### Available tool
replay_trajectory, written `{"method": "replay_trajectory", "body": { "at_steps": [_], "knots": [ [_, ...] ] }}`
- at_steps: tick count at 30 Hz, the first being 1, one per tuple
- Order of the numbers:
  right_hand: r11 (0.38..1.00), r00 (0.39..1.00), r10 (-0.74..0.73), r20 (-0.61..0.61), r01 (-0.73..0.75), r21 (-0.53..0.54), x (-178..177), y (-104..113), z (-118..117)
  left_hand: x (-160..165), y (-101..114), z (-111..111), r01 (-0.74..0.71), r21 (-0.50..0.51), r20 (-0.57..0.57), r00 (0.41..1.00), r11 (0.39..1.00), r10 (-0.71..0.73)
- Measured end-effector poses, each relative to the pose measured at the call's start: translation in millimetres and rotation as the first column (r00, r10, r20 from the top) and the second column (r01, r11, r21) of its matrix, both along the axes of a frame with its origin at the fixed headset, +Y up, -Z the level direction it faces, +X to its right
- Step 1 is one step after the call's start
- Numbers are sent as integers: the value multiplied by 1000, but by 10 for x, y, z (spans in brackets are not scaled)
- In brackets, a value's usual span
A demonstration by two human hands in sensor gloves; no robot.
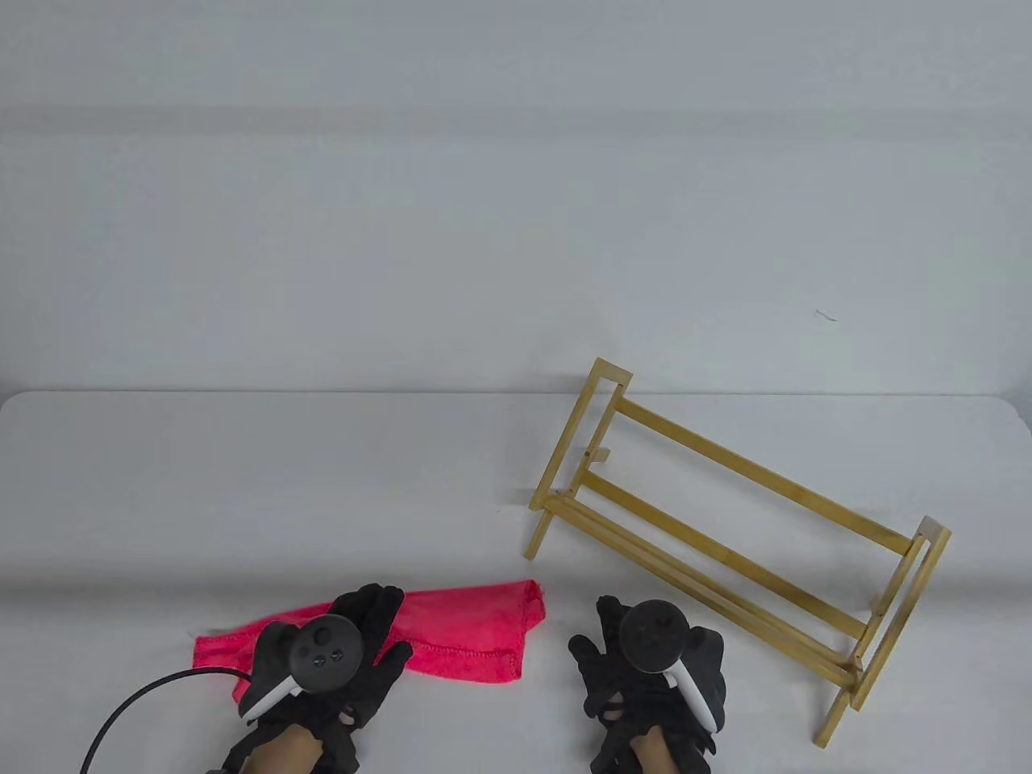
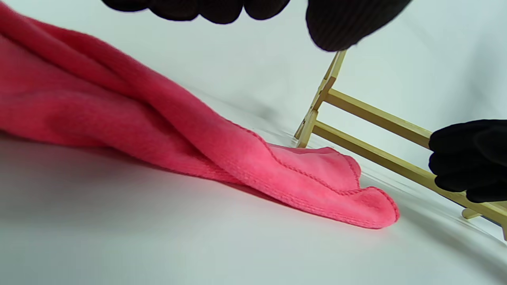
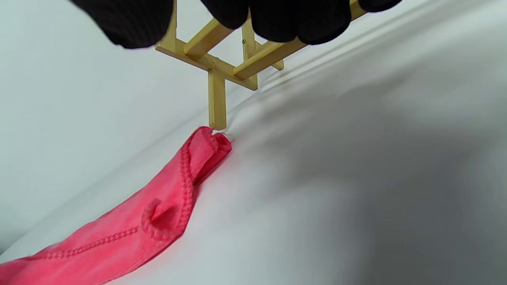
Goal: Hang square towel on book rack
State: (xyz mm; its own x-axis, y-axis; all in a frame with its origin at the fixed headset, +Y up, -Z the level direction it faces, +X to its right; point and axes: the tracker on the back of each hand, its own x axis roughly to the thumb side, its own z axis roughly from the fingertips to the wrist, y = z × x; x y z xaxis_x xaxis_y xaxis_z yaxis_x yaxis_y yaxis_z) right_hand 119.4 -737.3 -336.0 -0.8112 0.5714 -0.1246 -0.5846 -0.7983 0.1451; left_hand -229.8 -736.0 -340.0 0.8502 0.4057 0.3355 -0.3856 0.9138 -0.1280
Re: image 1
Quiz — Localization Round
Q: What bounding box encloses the black cable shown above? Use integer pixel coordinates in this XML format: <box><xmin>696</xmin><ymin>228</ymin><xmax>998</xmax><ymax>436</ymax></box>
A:
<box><xmin>79</xmin><ymin>668</ymin><xmax>252</xmax><ymax>774</ymax></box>

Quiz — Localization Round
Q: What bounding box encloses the person's left forearm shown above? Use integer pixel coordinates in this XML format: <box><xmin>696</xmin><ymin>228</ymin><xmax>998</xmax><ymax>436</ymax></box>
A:
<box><xmin>222</xmin><ymin>718</ymin><xmax>360</xmax><ymax>774</ymax></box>

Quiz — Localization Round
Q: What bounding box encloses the black and white controller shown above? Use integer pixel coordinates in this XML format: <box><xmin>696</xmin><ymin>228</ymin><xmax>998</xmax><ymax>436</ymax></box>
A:
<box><xmin>618</xmin><ymin>601</ymin><xmax>719</xmax><ymax>735</ymax></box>
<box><xmin>239</xmin><ymin>614</ymin><xmax>368</xmax><ymax>721</ymax></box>

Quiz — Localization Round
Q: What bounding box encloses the person's left hand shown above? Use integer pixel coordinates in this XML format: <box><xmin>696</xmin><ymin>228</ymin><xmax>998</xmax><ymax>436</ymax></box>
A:
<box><xmin>239</xmin><ymin>585</ymin><xmax>414</xmax><ymax>730</ymax></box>

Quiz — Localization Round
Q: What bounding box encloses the person's right hand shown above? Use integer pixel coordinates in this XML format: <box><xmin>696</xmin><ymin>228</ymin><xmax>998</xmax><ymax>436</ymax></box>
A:
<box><xmin>568</xmin><ymin>595</ymin><xmax>727</xmax><ymax>733</ymax></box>

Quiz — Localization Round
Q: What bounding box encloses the wooden rack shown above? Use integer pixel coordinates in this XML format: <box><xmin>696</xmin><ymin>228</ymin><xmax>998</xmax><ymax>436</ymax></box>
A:
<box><xmin>525</xmin><ymin>357</ymin><xmax>953</xmax><ymax>750</ymax></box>

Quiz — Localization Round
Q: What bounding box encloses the red cloth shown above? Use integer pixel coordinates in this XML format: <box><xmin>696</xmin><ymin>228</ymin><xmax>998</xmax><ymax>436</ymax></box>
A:
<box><xmin>193</xmin><ymin>579</ymin><xmax>548</xmax><ymax>703</ymax></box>

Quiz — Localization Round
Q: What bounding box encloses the person's right forearm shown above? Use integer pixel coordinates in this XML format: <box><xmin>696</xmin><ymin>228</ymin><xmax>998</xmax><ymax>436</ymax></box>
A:
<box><xmin>590</xmin><ymin>724</ymin><xmax>717</xmax><ymax>774</ymax></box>

